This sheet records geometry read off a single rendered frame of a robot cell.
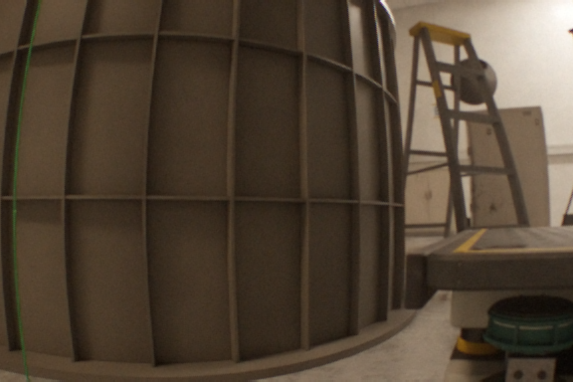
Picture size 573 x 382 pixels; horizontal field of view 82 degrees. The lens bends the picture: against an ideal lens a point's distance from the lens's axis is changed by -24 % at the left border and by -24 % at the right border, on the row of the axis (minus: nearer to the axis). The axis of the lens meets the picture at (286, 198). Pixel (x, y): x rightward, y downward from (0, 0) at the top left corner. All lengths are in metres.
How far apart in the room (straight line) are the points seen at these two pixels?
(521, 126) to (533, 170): 0.48
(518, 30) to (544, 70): 1.05
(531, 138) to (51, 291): 4.33
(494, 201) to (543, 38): 5.44
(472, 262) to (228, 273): 0.69
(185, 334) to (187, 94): 0.54
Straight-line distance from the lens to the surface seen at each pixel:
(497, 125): 2.46
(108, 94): 0.97
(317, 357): 1.00
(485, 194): 4.50
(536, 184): 4.48
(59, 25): 1.11
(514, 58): 9.07
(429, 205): 8.14
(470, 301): 0.56
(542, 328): 0.41
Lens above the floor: 0.35
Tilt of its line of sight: 3 degrees up
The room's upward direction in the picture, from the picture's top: 1 degrees counter-clockwise
